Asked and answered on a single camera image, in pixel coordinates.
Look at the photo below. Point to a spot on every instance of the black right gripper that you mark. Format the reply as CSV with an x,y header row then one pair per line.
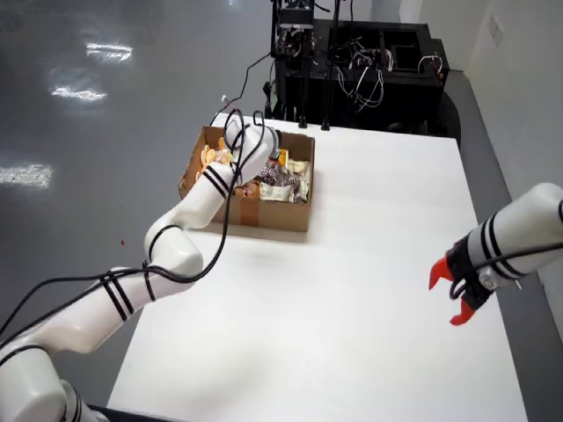
x,y
466,272

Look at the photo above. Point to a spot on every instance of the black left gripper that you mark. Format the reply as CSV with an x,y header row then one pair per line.
x,y
277,157

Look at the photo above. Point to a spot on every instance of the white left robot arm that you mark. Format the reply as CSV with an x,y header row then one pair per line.
x,y
83,316

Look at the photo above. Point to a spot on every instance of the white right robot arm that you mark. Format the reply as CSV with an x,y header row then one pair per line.
x,y
528,228

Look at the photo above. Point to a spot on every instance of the yellow snack packet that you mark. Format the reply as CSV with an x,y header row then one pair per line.
x,y
284,157

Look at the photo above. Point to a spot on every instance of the rectangular caramel biscuit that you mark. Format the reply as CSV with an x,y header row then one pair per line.
x,y
247,191

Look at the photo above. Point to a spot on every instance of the brown cardboard box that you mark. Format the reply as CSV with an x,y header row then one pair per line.
x,y
281,217

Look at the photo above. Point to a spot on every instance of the short black stand pole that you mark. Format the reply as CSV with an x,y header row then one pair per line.
x,y
303,96

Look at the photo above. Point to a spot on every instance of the tall black stand pole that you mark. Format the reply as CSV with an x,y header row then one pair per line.
x,y
327,96

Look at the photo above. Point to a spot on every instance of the black electronics rack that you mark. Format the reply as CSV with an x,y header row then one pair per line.
x,y
292,17

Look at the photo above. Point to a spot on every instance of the black equipment cabinet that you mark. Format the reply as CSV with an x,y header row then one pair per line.
x,y
409,101

